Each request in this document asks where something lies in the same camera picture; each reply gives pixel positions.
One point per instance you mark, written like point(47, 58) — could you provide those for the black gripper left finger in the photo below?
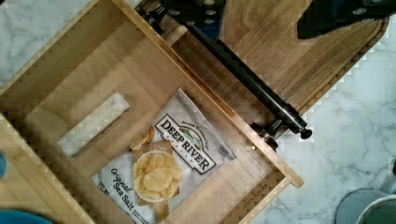
point(195, 11)

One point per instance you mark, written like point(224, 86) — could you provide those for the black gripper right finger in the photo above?
point(324, 16)

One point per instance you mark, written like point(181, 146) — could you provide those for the light wooden drawer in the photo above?
point(108, 48)

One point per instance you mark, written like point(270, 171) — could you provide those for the light wooden drawer cabinet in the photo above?
point(30, 185)

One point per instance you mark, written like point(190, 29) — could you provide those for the dark wooden cutting board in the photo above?
point(263, 34)

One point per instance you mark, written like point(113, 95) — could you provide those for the Deep River chips bag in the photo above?
point(180, 150)

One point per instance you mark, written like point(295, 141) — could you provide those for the glass French press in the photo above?
point(366, 206)

